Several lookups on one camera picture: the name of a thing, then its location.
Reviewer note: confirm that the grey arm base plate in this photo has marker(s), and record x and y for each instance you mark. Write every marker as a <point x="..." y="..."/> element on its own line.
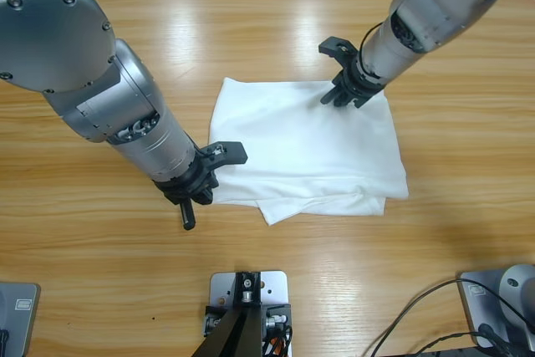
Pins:
<point x="476" y="290"/>
<point x="18" y="323"/>

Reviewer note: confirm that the white t-shirt with black logo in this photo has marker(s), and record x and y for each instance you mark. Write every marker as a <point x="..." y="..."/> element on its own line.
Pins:
<point x="301" y="144"/>

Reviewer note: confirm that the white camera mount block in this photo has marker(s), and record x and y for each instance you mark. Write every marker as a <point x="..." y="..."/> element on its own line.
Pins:
<point x="276" y="286"/>

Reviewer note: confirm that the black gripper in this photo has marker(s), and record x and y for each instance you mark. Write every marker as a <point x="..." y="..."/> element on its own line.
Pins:
<point x="188" y="181"/>
<point x="357" y="85"/>

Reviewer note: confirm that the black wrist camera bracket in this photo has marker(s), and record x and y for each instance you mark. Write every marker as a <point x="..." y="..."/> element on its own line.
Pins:
<point x="234" y="152"/>
<point x="336" y="47"/>

